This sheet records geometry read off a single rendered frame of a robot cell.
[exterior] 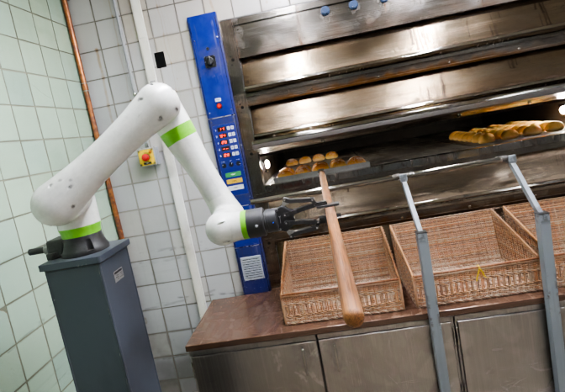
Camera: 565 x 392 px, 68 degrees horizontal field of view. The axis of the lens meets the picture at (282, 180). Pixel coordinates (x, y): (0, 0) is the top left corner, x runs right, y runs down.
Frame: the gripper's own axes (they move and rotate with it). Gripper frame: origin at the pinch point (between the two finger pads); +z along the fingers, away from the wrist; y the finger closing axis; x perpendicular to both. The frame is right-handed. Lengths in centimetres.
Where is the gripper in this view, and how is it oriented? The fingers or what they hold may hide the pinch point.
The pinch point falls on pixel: (329, 210)
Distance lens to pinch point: 133.2
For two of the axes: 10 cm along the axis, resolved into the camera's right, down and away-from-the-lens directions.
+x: -0.6, 1.3, -9.9
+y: 1.8, 9.8, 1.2
